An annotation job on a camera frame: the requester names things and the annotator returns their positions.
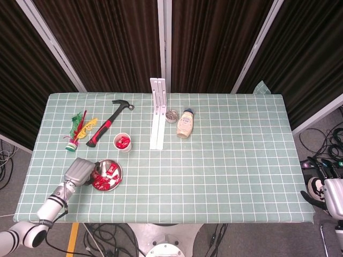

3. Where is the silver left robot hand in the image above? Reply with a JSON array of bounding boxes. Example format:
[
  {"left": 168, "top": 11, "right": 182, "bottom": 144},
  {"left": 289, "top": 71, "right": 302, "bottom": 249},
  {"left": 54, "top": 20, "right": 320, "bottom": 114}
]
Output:
[{"left": 64, "top": 157, "right": 105, "bottom": 187}]

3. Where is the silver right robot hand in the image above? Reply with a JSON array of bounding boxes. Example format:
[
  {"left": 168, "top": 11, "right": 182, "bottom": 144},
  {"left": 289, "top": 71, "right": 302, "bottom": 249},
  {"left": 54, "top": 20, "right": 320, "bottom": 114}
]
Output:
[{"left": 300, "top": 160, "right": 343, "bottom": 218}]

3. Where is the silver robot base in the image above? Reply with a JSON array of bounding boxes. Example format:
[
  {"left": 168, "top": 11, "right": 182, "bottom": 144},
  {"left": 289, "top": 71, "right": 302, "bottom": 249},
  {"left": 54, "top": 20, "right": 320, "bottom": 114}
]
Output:
[{"left": 128, "top": 223, "right": 204, "bottom": 257}]

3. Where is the round metal plate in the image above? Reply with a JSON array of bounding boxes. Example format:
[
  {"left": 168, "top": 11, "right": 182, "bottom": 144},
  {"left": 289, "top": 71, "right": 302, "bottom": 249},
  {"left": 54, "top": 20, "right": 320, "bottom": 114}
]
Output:
[{"left": 91, "top": 159, "right": 123, "bottom": 192}]

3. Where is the white paper cup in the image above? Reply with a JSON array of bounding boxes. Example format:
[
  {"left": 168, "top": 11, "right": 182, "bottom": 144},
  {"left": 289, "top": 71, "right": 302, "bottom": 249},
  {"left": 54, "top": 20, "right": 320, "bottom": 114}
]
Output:
[{"left": 113, "top": 132, "right": 133, "bottom": 154}]

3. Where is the white black sneaker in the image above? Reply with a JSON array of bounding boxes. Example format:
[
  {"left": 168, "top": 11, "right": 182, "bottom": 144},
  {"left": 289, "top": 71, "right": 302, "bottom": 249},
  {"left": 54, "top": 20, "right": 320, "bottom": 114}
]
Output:
[{"left": 307, "top": 177, "right": 325, "bottom": 201}]

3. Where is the colourful feather shuttlecock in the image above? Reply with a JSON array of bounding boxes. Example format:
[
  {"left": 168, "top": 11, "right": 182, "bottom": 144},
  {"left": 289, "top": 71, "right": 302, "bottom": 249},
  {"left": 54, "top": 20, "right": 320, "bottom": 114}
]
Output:
[{"left": 63, "top": 109, "right": 99, "bottom": 152}]

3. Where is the black red claw hammer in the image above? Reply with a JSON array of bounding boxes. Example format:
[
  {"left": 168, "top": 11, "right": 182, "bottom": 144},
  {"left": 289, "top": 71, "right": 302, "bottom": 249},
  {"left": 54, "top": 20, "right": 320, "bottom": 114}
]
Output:
[{"left": 85, "top": 99, "right": 136, "bottom": 148}]

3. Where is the yellow floor tape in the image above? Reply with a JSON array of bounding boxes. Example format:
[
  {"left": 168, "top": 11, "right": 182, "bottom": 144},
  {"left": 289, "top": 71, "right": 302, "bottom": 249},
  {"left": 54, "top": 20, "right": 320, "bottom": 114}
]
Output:
[{"left": 66, "top": 223, "right": 80, "bottom": 256}]

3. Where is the white folding stand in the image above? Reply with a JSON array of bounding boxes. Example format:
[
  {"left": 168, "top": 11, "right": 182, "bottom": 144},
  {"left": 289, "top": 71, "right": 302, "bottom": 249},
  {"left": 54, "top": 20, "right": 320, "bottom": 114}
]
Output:
[{"left": 149, "top": 77, "right": 168, "bottom": 150}]

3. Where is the cream mayonnaise squeeze bottle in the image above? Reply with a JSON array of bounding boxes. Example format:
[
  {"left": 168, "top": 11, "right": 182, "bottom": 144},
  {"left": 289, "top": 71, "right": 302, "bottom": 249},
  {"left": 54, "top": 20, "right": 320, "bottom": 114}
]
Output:
[{"left": 176, "top": 108, "right": 196, "bottom": 139}]

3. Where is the dark brown pleated curtain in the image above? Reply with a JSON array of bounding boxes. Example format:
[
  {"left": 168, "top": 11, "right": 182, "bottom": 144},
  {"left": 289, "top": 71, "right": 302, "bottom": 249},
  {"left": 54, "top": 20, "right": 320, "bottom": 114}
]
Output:
[
  {"left": 171, "top": 0, "right": 274, "bottom": 94},
  {"left": 238, "top": 0, "right": 343, "bottom": 129},
  {"left": 33, "top": 0, "right": 162, "bottom": 93},
  {"left": 0, "top": 0, "right": 78, "bottom": 150}
]

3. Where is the green checked tablecloth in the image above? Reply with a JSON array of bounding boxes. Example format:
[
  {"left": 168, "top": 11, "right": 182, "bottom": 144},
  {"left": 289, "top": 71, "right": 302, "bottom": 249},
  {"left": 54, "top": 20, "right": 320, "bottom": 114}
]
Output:
[{"left": 12, "top": 80, "right": 316, "bottom": 224}]

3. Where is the black floor cable bundle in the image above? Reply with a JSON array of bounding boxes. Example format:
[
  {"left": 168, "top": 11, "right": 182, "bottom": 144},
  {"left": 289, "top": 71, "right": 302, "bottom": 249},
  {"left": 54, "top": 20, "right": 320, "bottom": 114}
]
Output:
[
  {"left": 299, "top": 125, "right": 343, "bottom": 161},
  {"left": 80, "top": 223, "right": 143, "bottom": 257}
]

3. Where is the white floor frame rail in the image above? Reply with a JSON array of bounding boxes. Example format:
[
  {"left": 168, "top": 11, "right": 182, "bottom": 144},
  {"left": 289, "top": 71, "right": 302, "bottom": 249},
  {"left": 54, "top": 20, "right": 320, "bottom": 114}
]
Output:
[
  {"left": 292, "top": 93, "right": 343, "bottom": 136},
  {"left": 0, "top": 133, "right": 33, "bottom": 155}
]

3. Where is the grey floor cable bundle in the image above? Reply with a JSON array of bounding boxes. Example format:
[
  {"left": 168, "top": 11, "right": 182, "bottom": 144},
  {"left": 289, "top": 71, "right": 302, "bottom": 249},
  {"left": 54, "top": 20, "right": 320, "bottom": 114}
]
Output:
[{"left": 0, "top": 139, "right": 18, "bottom": 190}]

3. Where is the black cable with connector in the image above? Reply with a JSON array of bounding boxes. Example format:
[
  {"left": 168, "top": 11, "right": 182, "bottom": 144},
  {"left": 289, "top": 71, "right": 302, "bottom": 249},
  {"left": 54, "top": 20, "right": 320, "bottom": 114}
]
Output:
[{"left": 207, "top": 223, "right": 228, "bottom": 257}]

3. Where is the white slanted frame post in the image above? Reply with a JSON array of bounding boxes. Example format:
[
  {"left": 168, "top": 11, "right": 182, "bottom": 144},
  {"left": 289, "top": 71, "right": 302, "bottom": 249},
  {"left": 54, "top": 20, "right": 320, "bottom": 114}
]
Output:
[
  {"left": 16, "top": 0, "right": 88, "bottom": 93},
  {"left": 230, "top": 0, "right": 285, "bottom": 94}
]

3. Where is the white upright frame post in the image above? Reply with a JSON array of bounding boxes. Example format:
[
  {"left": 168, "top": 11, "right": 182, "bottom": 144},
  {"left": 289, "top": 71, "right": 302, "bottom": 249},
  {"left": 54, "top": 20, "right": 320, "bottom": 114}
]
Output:
[{"left": 156, "top": 0, "right": 173, "bottom": 93}]

